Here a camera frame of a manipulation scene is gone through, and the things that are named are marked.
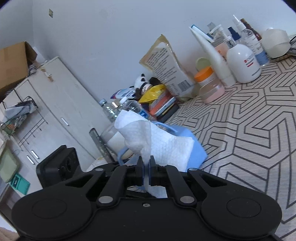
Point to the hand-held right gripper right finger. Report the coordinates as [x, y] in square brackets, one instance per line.
[152, 171]

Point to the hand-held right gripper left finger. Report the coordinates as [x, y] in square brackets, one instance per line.
[140, 171]

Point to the white paper towel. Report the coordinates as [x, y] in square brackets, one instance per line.
[157, 143]

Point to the blue plastic container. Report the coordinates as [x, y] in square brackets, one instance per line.
[196, 153]

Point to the round green lid container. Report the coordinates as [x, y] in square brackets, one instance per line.
[202, 63]

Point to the white round container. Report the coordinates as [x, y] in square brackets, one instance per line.
[276, 42]

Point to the teal box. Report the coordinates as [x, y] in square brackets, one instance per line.
[20, 184]

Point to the pale green tray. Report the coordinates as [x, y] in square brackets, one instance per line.
[8, 165]

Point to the flat black box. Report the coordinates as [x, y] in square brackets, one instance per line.
[170, 113]

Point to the water bottle with blue label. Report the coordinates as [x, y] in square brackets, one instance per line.
[136, 107]

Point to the white cabinet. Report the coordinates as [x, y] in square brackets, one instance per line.
[62, 99]

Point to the clear bottle with grey cap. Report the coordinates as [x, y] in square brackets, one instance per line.
[108, 110]

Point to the orange packet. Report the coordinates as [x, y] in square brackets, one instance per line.
[159, 102]

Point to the yellow packet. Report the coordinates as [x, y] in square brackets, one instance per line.
[152, 93]

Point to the white and blue tube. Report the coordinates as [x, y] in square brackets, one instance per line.
[122, 93]

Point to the panda plush toy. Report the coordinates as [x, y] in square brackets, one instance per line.
[141, 80]

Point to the pink compact case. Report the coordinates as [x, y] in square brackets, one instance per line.
[211, 92]

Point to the large beige snack bag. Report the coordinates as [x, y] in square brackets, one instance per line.
[166, 67]

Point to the geometric patterned tablecloth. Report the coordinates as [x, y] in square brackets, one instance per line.
[254, 139]

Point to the jar with orange lid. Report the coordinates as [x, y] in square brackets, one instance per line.
[204, 76]

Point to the cardboard box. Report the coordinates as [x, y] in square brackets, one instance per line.
[13, 64]

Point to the tall white cosmetic tube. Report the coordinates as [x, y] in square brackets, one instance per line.
[217, 62]

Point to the pink bottle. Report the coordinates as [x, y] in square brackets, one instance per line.
[220, 51]

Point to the white pump bottle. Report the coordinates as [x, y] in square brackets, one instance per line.
[245, 62]

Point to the blue cap spray bottle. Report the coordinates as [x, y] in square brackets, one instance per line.
[234, 34]

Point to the clear spray bottle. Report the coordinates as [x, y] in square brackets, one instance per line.
[254, 44]

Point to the brown glass bottle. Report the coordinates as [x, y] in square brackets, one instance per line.
[253, 30]

